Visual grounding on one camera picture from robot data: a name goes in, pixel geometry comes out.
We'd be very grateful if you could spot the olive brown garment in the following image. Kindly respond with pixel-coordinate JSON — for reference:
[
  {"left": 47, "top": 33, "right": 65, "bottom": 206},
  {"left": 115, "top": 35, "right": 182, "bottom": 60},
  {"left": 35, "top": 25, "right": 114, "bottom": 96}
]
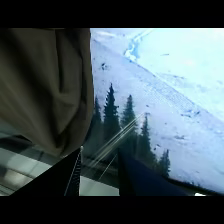
[{"left": 0, "top": 27, "right": 96, "bottom": 158}]

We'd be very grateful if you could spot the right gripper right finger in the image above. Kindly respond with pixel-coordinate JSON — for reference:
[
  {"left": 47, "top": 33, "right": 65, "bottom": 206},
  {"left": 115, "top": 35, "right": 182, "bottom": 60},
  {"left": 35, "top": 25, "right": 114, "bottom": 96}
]
[{"left": 117, "top": 148, "right": 190, "bottom": 197}]

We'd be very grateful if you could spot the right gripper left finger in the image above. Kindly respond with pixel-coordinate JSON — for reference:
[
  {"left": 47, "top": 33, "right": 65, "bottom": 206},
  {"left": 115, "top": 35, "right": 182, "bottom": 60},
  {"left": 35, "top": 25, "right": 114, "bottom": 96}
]
[{"left": 9, "top": 145, "right": 84, "bottom": 197}]

